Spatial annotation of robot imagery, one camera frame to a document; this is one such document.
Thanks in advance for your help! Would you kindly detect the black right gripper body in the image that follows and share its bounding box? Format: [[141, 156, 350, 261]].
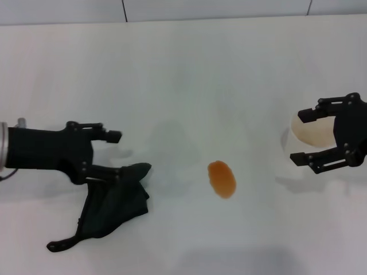
[[331, 92, 367, 168]]

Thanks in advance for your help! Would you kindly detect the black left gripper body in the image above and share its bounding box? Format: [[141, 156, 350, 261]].
[[6, 121, 95, 186]]

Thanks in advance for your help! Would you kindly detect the white paper cup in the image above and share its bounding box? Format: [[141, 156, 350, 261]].
[[282, 112, 338, 167]]

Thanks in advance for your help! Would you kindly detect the dark blue rag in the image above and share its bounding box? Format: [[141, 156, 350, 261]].
[[75, 162, 153, 240]]

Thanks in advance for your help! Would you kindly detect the black curved strip with screws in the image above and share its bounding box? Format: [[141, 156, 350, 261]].
[[46, 217, 85, 253]]

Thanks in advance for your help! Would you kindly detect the orange liquid stain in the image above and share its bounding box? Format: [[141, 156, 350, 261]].
[[208, 160, 237, 201]]

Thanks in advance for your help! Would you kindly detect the thin left arm cable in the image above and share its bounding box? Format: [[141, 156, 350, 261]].
[[0, 170, 18, 182]]

